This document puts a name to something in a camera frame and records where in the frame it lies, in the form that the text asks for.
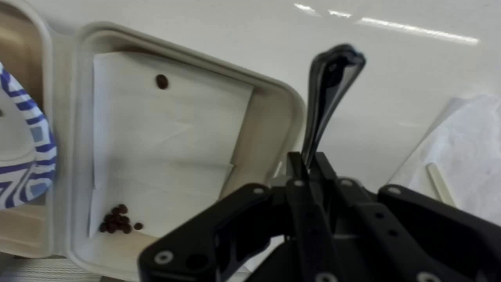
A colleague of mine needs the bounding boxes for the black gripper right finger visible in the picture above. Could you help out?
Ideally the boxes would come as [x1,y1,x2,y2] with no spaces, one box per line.
[312,154,501,282]

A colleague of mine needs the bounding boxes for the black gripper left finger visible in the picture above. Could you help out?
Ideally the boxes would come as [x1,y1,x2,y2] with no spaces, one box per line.
[138,153,336,282]

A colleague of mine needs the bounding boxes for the metal spoon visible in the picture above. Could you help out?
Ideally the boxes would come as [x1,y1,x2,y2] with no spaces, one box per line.
[303,45,367,168]

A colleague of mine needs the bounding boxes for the blue patterned paper plate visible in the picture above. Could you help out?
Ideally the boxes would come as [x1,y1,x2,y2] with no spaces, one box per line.
[0,65,59,211]

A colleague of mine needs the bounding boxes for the pile of spilled coffee beans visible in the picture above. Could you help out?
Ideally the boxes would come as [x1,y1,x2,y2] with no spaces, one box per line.
[99,204,145,234]

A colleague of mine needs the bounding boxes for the white paper napkin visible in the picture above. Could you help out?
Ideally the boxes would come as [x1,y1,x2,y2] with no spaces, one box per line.
[392,96,501,225]

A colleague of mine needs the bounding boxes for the white paper tray liner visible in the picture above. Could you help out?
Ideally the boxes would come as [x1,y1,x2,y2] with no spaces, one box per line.
[93,52,254,237]

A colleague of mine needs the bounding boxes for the single coffee bean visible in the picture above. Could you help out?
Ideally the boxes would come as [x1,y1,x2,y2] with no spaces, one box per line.
[156,74,170,90]

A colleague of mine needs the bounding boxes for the beige clamshell takeout tray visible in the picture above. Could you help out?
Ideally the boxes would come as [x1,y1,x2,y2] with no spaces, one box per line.
[0,0,304,282]

